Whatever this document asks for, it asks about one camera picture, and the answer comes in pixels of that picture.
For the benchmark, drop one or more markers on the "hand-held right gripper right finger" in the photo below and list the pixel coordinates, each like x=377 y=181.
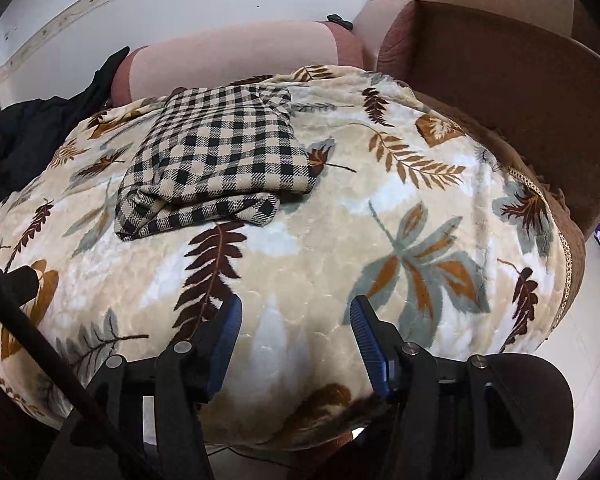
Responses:
x=371 y=352

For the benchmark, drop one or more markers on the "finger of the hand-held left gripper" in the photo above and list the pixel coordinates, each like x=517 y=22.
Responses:
x=12 y=285

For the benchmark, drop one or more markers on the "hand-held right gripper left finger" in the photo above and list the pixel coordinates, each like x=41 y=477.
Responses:
x=226 y=345

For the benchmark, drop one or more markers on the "checked button shirt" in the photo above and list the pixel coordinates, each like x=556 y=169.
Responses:
x=215 y=155

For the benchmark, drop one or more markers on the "leaf print blanket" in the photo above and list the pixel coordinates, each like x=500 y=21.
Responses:
x=330 y=240

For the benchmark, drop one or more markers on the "black garment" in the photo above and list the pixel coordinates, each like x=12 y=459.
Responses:
x=35 y=135

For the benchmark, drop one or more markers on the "small black object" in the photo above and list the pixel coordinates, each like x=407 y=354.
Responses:
x=339 y=20

